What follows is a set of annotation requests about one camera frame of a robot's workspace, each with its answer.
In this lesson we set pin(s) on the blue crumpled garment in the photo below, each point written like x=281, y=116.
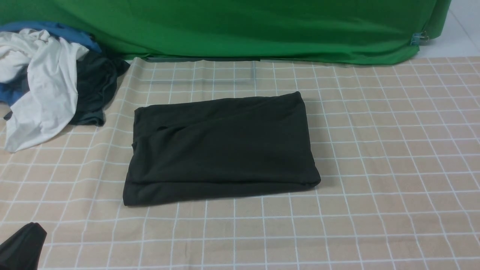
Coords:
x=8, y=93

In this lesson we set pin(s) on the white crumpled garment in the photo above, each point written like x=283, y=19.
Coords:
x=51, y=69

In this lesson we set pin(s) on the green backdrop cloth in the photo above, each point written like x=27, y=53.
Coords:
x=358, y=32

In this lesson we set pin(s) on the dark crumpled garment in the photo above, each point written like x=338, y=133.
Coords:
x=97, y=77

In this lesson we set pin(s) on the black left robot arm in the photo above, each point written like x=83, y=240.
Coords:
x=22, y=250

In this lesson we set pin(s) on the beige checkered tablecloth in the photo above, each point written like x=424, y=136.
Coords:
x=397, y=148

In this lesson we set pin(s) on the dark gray long-sleeve shirt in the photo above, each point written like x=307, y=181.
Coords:
x=224, y=148

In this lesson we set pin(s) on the blue binder clip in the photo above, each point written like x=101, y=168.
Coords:
x=419, y=39

